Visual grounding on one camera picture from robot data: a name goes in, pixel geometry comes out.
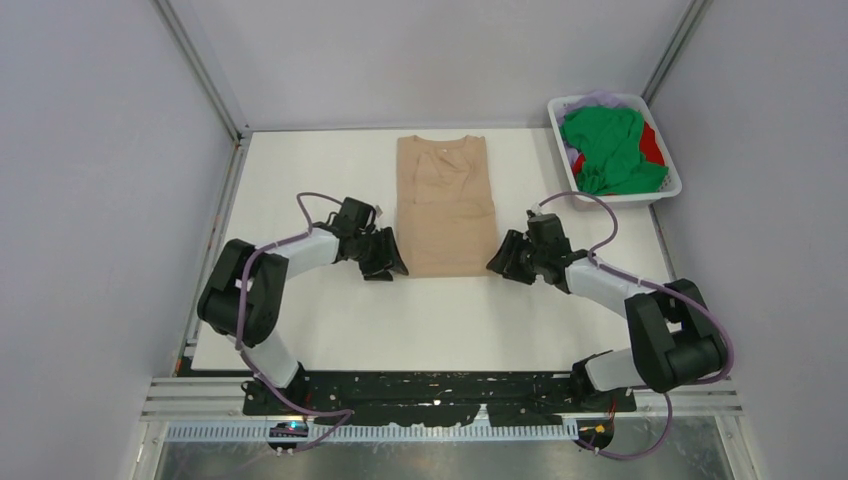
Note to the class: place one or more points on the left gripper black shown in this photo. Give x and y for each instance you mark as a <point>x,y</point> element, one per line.
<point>388,258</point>

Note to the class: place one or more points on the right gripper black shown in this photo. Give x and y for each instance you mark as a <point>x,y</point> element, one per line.
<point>505,263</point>

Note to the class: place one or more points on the beige t shirt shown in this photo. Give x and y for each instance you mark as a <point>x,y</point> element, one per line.
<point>445,215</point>

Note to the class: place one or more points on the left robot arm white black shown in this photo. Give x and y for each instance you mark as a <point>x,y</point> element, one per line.
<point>242,297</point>

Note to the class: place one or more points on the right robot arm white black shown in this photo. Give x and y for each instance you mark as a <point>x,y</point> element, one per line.
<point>673,342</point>

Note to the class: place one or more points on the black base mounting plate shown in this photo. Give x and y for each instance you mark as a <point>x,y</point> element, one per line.
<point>432,399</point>

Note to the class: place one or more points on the white plastic basket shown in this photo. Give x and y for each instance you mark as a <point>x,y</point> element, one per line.
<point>672,184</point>

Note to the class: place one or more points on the green t shirt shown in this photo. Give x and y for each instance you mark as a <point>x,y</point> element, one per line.
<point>609,141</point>

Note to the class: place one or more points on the red t shirt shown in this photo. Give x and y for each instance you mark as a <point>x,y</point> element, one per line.
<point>648,146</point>

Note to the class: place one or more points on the lavender t shirt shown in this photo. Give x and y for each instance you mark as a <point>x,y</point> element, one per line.
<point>597,98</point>

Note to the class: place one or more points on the white slotted cable duct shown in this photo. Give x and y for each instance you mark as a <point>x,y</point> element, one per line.
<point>298,431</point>

